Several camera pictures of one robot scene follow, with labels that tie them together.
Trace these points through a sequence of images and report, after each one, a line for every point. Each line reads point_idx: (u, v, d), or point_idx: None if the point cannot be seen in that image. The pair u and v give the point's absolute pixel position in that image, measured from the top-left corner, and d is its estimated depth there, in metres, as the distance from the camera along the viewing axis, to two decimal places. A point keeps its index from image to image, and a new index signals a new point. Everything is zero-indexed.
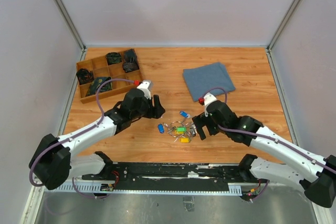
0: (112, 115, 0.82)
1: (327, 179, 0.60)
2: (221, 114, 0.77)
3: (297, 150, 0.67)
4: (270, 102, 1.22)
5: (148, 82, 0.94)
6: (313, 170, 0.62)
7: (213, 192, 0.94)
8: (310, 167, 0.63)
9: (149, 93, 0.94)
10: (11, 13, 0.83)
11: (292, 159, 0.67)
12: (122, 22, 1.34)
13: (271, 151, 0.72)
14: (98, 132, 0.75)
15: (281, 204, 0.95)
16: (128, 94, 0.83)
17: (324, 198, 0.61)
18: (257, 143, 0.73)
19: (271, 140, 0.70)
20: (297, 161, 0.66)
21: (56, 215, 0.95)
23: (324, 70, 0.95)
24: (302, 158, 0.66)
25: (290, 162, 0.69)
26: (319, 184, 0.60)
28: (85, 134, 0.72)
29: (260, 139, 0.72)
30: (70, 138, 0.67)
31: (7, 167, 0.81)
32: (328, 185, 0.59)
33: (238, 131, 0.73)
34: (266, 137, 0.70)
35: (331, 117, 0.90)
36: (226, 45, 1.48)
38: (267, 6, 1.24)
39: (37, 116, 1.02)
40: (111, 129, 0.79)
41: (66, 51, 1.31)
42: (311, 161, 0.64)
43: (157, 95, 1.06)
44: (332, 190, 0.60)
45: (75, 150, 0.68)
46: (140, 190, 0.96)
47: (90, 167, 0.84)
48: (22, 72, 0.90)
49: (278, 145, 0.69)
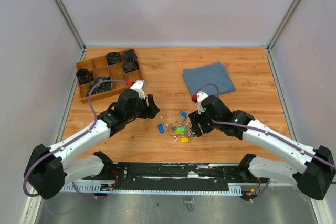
0: (106, 117, 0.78)
1: (315, 168, 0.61)
2: (214, 108, 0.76)
3: (286, 142, 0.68)
4: (270, 102, 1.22)
5: (142, 82, 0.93)
6: (302, 160, 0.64)
7: (213, 192, 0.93)
8: (298, 157, 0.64)
9: (143, 93, 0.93)
10: (11, 14, 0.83)
11: (282, 150, 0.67)
12: (121, 22, 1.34)
13: (261, 143, 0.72)
14: (91, 138, 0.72)
15: (282, 204, 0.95)
16: (122, 95, 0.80)
17: (313, 187, 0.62)
18: (248, 135, 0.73)
19: (261, 132, 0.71)
20: (286, 152, 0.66)
21: (56, 215, 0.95)
23: (324, 70, 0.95)
24: (292, 148, 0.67)
25: (280, 154, 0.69)
26: (308, 174, 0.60)
28: (77, 141, 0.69)
29: (251, 131, 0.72)
30: (61, 148, 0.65)
31: (7, 167, 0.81)
32: (316, 175, 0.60)
33: (230, 124, 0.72)
34: (256, 129, 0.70)
35: (331, 117, 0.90)
36: (226, 45, 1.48)
38: (268, 5, 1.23)
39: (38, 116, 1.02)
40: (105, 132, 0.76)
41: (66, 51, 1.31)
42: (301, 151, 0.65)
43: (151, 95, 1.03)
44: (321, 181, 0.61)
45: (69, 159, 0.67)
46: (140, 190, 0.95)
47: (87, 171, 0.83)
48: (22, 72, 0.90)
49: (268, 136, 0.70)
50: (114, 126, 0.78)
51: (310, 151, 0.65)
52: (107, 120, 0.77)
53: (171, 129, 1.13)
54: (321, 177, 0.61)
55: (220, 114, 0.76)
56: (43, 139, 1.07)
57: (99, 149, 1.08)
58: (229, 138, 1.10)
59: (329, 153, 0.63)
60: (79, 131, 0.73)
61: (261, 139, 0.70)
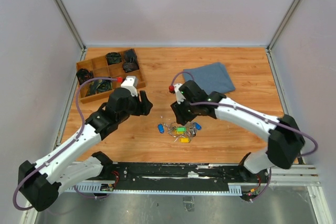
0: (95, 120, 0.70)
1: (278, 135, 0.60)
2: (188, 90, 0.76)
3: (252, 113, 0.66)
4: (270, 102, 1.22)
5: (133, 78, 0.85)
6: (265, 128, 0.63)
7: (213, 192, 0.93)
8: (263, 126, 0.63)
9: (135, 89, 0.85)
10: (11, 14, 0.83)
11: (248, 121, 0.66)
12: (121, 22, 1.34)
13: (232, 119, 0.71)
14: (79, 147, 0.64)
15: (281, 204, 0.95)
16: (112, 95, 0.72)
17: (279, 153, 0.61)
18: (220, 113, 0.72)
19: (231, 107, 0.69)
20: (252, 123, 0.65)
21: (56, 215, 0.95)
23: (324, 70, 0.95)
24: (257, 118, 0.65)
25: (248, 127, 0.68)
26: (271, 140, 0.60)
28: (63, 152, 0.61)
29: (222, 108, 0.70)
30: (46, 163, 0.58)
31: (7, 167, 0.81)
32: (278, 140, 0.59)
33: (202, 103, 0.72)
34: (226, 105, 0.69)
35: (331, 117, 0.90)
36: (226, 45, 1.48)
38: (268, 5, 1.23)
39: (37, 116, 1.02)
40: (94, 139, 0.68)
41: (66, 51, 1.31)
42: (264, 120, 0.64)
43: (144, 91, 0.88)
44: (285, 146, 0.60)
45: (56, 174, 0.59)
46: (140, 190, 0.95)
47: (84, 176, 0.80)
48: (22, 72, 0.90)
49: (237, 110, 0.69)
50: (105, 128, 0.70)
51: (274, 120, 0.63)
52: (96, 123, 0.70)
53: (171, 129, 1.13)
54: (285, 143, 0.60)
55: (195, 97, 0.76)
56: (43, 138, 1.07)
57: (99, 149, 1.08)
58: (229, 138, 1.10)
59: (293, 120, 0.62)
60: (65, 141, 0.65)
61: (231, 114, 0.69)
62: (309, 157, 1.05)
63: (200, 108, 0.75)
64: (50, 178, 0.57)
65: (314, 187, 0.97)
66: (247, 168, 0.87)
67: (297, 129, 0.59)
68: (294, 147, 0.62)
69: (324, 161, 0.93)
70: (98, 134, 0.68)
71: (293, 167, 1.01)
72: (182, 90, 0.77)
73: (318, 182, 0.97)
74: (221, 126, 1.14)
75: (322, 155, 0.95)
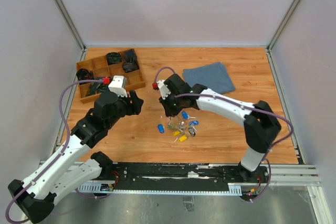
0: (82, 129, 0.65)
1: (253, 118, 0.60)
2: (172, 82, 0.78)
3: (230, 100, 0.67)
4: (270, 102, 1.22)
5: (121, 78, 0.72)
6: (241, 114, 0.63)
7: (213, 192, 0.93)
8: (239, 112, 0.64)
9: (125, 90, 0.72)
10: (11, 13, 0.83)
11: (226, 109, 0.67)
12: (121, 22, 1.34)
13: (213, 108, 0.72)
14: (65, 161, 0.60)
15: (281, 204, 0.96)
16: (97, 100, 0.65)
17: (256, 139, 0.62)
18: (201, 103, 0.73)
19: (211, 97, 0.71)
20: (229, 110, 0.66)
21: (56, 215, 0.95)
23: (323, 70, 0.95)
24: (233, 106, 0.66)
25: (226, 114, 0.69)
26: (245, 125, 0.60)
28: (50, 169, 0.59)
29: (202, 99, 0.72)
30: (32, 182, 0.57)
31: (8, 167, 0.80)
32: (254, 125, 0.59)
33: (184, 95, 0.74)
34: (205, 95, 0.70)
35: (330, 117, 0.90)
36: (226, 45, 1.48)
38: (268, 5, 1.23)
39: (37, 116, 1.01)
40: (82, 149, 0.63)
41: (66, 51, 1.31)
42: (240, 106, 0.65)
43: (133, 91, 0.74)
44: (261, 131, 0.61)
45: (45, 190, 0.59)
46: (140, 190, 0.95)
47: (81, 181, 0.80)
48: (22, 71, 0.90)
49: (216, 100, 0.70)
50: (93, 137, 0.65)
51: (250, 106, 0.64)
52: (84, 132, 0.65)
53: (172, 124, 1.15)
54: (260, 127, 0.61)
55: (178, 89, 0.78)
56: (44, 138, 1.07)
57: (99, 149, 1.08)
58: (229, 138, 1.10)
59: (266, 105, 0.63)
60: (53, 155, 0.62)
61: (211, 104, 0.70)
62: (309, 157, 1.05)
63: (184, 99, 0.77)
64: (38, 196, 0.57)
65: (314, 187, 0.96)
66: (245, 167, 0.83)
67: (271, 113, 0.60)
68: (270, 131, 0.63)
69: (324, 161, 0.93)
70: (85, 145, 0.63)
71: (293, 166, 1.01)
72: (166, 83, 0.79)
73: (318, 182, 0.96)
74: (221, 126, 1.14)
75: (321, 155, 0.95)
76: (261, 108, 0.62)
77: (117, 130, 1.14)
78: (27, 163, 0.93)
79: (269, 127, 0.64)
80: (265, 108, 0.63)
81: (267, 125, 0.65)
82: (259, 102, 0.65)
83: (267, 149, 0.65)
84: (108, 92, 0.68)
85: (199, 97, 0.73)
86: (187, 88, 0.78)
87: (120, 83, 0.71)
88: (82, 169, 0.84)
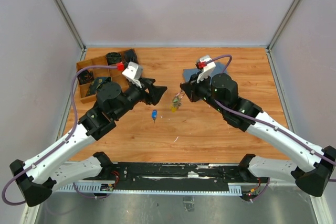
0: (90, 119, 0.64)
1: (325, 169, 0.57)
2: (226, 91, 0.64)
3: (297, 140, 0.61)
4: (270, 102, 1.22)
5: (135, 68, 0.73)
6: (311, 160, 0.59)
7: (213, 192, 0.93)
8: (307, 157, 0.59)
9: (137, 81, 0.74)
10: (11, 14, 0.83)
11: (290, 149, 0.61)
12: (121, 22, 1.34)
13: (266, 137, 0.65)
14: (67, 150, 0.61)
15: (282, 204, 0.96)
16: (99, 94, 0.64)
17: (316, 187, 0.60)
18: (255, 129, 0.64)
19: (270, 127, 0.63)
20: (295, 151, 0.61)
21: (56, 215, 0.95)
23: (324, 70, 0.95)
24: (301, 147, 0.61)
25: (283, 149, 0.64)
26: (315, 174, 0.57)
28: (52, 155, 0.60)
29: (260, 126, 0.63)
30: (33, 166, 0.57)
31: (8, 166, 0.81)
32: (325, 177, 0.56)
33: (241, 115, 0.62)
34: (266, 123, 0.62)
35: (331, 117, 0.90)
36: (226, 45, 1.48)
38: (268, 5, 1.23)
39: (37, 116, 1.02)
40: (86, 140, 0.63)
41: (66, 52, 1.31)
42: (310, 151, 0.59)
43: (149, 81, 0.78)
44: (326, 181, 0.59)
45: (44, 176, 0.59)
46: (140, 190, 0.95)
47: (81, 175, 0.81)
48: (22, 72, 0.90)
49: (277, 132, 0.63)
50: (99, 129, 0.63)
51: (319, 152, 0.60)
52: (91, 123, 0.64)
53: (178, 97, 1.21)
54: (327, 178, 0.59)
55: (229, 99, 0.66)
56: (43, 138, 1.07)
57: (99, 149, 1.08)
58: (229, 138, 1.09)
59: None
60: (57, 142, 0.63)
61: (269, 135, 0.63)
62: None
63: (231, 117, 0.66)
64: (36, 180, 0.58)
65: None
66: (251, 172, 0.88)
67: None
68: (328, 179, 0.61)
69: None
70: (90, 136, 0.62)
71: None
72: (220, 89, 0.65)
73: None
74: (221, 126, 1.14)
75: None
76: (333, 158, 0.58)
77: (117, 130, 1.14)
78: None
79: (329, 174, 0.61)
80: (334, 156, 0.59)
81: None
82: (328, 148, 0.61)
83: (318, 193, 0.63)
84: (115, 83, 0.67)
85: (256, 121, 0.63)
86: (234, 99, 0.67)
87: (133, 74, 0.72)
88: (84, 164, 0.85)
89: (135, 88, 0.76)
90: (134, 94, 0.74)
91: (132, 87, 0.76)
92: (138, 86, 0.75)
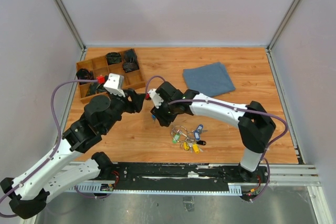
0: (74, 133, 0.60)
1: (248, 119, 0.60)
2: (164, 90, 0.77)
3: (222, 104, 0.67)
4: (270, 102, 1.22)
5: (117, 78, 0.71)
6: (235, 116, 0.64)
7: (213, 192, 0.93)
8: (233, 114, 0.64)
9: (122, 90, 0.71)
10: (11, 14, 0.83)
11: (220, 113, 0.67)
12: (121, 21, 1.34)
13: (207, 112, 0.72)
14: (52, 167, 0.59)
15: (281, 204, 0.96)
16: (87, 107, 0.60)
17: (251, 139, 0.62)
18: (195, 108, 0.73)
19: (203, 102, 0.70)
20: (223, 113, 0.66)
21: (56, 215, 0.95)
23: (324, 70, 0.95)
24: (227, 108, 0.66)
25: (220, 117, 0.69)
26: (241, 127, 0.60)
28: (37, 172, 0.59)
29: (195, 104, 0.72)
30: (20, 184, 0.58)
31: (9, 166, 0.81)
32: (247, 125, 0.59)
33: (178, 100, 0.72)
34: (197, 99, 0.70)
35: (331, 117, 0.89)
36: (226, 45, 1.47)
38: (267, 6, 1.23)
39: (37, 116, 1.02)
40: (72, 155, 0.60)
41: (66, 52, 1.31)
42: (233, 108, 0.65)
43: (133, 90, 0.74)
44: (256, 131, 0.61)
45: (33, 192, 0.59)
46: (140, 190, 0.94)
47: (76, 181, 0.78)
48: (22, 72, 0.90)
49: (209, 104, 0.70)
50: (84, 143, 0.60)
51: (243, 107, 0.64)
52: (75, 137, 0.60)
53: (179, 134, 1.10)
54: (254, 126, 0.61)
55: (170, 96, 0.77)
56: (44, 138, 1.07)
57: (99, 149, 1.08)
58: (229, 138, 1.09)
59: (259, 105, 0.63)
60: (43, 158, 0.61)
61: (205, 108, 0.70)
62: (309, 157, 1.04)
63: (176, 106, 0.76)
64: (25, 198, 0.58)
65: (314, 187, 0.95)
66: (244, 168, 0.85)
67: (263, 113, 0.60)
68: (264, 131, 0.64)
69: (324, 161, 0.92)
70: (74, 151, 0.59)
71: (293, 166, 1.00)
72: (158, 91, 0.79)
73: (318, 182, 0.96)
74: (221, 126, 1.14)
75: (322, 155, 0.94)
76: (254, 109, 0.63)
77: (117, 130, 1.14)
78: (27, 163, 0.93)
79: (264, 126, 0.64)
80: (258, 108, 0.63)
81: (261, 124, 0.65)
82: (252, 103, 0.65)
83: (264, 148, 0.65)
84: (102, 94, 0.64)
85: (192, 103, 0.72)
86: (179, 95, 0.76)
87: (116, 84, 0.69)
88: (80, 168, 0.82)
89: (118, 99, 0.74)
90: (118, 105, 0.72)
91: (114, 98, 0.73)
92: (122, 96, 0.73)
